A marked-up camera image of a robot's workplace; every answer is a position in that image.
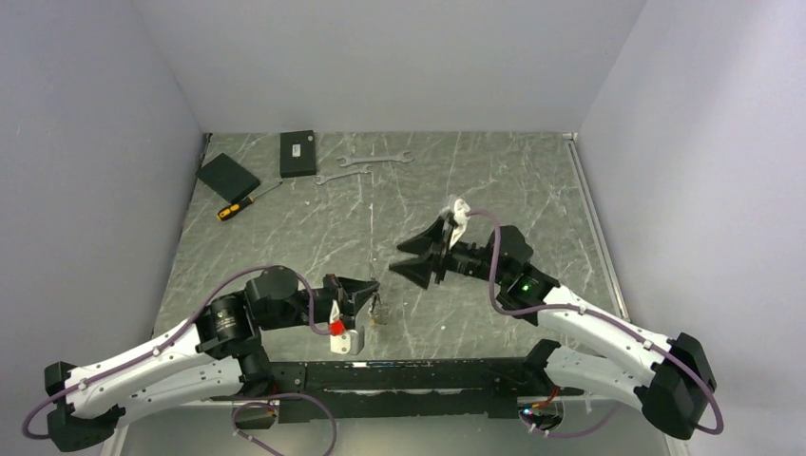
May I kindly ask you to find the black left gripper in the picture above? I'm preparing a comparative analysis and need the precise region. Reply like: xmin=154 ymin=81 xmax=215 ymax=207
xmin=260 ymin=273 xmax=378 ymax=330

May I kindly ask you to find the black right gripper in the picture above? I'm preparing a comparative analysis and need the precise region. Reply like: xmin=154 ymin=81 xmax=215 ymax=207
xmin=389 ymin=218 xmax=509 ymax=291

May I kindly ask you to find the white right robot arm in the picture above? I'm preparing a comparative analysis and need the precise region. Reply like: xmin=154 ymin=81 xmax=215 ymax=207
xmin=389 ymin=216 xmax=724 ymax=440

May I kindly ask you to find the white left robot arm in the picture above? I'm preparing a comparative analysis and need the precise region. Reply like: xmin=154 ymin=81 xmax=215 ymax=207
xmin=43 ymin=265 xmax=380 ymax=452

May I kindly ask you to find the large silver wrench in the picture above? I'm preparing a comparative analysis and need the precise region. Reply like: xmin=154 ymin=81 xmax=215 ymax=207
xmin=337 ymin=150 xmax=414 ymax=167

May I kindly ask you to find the small silver wrench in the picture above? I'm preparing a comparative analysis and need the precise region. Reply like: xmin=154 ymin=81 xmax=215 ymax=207
xmin=314 ymin=166 xmax=372 ymax=185

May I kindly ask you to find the yellow black screwdriver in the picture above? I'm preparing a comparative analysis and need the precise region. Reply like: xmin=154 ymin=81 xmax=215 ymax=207
xmin=217 ymin=180 xmax=283 ymax=221

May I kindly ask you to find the flat black box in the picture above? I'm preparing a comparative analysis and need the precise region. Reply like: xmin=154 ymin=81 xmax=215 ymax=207
xmin=196 ymin=154 xmax=260 ymax=203

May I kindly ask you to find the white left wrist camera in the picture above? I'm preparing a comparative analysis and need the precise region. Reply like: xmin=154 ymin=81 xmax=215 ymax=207
xmin=328 ymin=300 xmax=365 ymax=355

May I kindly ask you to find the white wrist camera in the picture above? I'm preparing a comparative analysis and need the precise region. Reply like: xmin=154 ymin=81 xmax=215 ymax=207
xmin=328 ymin=300 xmax=365 ymax=355
xmin=439 ymin=195 xmax=471 ymax=248

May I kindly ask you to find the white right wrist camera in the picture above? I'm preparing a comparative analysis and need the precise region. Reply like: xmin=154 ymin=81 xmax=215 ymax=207
xmin=439 ymin=195 xmax=471 ymax=248

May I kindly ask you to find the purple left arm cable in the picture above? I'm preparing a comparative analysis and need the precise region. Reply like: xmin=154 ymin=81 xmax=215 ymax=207
xmin=22 ymin=265 xmax=335 ymax=441

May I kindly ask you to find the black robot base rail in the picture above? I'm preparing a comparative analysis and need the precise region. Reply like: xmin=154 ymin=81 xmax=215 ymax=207
xmin=210 ymin=355 xmax=584 ymax=424

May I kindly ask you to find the black network switch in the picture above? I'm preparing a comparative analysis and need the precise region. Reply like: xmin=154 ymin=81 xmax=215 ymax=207
xmin=279 ymin=130 xmax=317 ymax=180

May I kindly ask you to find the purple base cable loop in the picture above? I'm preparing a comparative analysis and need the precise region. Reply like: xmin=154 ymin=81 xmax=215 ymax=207
xmin=230 ymin=392 xmax=338 ymax=456

